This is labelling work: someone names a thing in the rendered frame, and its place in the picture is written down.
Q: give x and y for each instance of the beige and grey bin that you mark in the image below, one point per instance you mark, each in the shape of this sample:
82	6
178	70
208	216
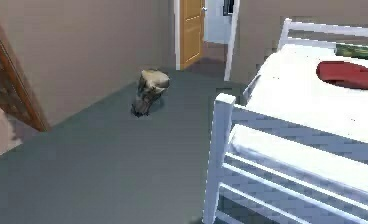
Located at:
150	91

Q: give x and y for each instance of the yellow wooden room door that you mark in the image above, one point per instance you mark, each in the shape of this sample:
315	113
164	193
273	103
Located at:
191	31

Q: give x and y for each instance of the white bed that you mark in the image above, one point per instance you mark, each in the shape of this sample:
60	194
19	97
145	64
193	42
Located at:
292	110

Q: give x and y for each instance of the dark window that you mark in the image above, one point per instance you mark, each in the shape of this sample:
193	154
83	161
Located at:
228	6

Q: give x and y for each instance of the red pillow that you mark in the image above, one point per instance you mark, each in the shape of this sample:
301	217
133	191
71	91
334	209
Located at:
345	75

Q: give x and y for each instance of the green pillow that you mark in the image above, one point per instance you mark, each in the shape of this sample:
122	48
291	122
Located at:
355	51

